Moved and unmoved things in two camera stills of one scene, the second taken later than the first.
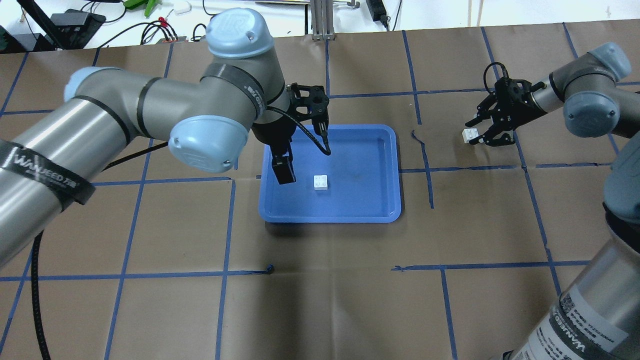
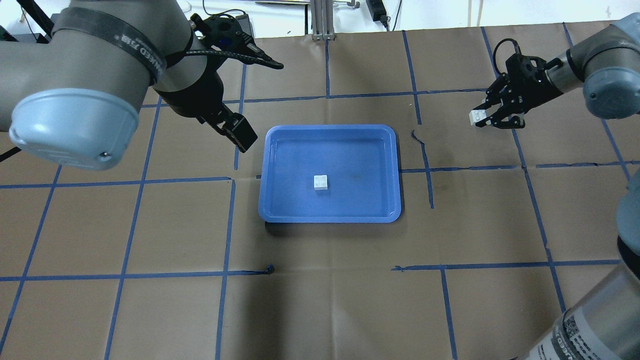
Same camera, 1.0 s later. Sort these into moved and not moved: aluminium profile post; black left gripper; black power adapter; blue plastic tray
Moved: black left gripper
Not moved: black power adapter; aluminium profile post; blue plastic tray
